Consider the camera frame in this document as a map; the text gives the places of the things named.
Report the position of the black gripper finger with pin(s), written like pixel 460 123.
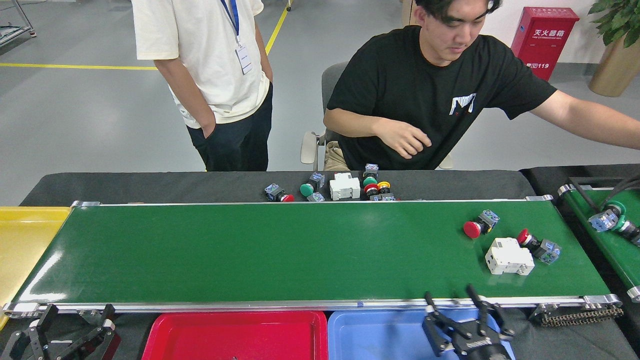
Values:
pixel 25 347
pixel 97 345

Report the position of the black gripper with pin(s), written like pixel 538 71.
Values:
pixel 480 350

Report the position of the white circuit breaker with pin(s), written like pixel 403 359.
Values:
pixel 507 256
pixel 344 186

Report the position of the yellow push button switch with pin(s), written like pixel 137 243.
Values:
pixel 384 186

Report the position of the person's right forearm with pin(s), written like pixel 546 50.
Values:
pixel 350 125
pixel 185 95

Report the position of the person's left forearm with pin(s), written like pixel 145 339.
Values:
pixel 610 125
pixel 265 50

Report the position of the blue plastic tray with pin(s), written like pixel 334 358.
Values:
pixel 375 340

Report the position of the yellow plastic tray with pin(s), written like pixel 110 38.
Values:
pixel 25 240

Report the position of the red plastic tray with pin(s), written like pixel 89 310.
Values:
pixel 240 335

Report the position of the short green conveyor belt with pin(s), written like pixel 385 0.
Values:
pixel 615 250

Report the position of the long green conveyor belt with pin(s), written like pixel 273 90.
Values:
pixel 250 250

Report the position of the person's right hand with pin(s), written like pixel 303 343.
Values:
pixel 402 137

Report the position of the blue contact block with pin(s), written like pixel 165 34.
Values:
pixel 315 197

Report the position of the person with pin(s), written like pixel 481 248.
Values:
pixel 410 75
pixel 200 50

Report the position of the grey office chair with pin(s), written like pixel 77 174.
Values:
pixel 332 80

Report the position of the brass plant pot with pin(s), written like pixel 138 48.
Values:
pixel 616 70

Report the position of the red fire extinguisher box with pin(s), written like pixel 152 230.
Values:
pixel 545 40

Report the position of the metal rack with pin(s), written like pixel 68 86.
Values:
pixel 10 34

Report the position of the cardboard box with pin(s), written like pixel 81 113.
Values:
pixel 407 12

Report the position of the green potted plant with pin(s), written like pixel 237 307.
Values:
pixel 617 20

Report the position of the black conveyor guide frame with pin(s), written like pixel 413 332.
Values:
pixel 586 196

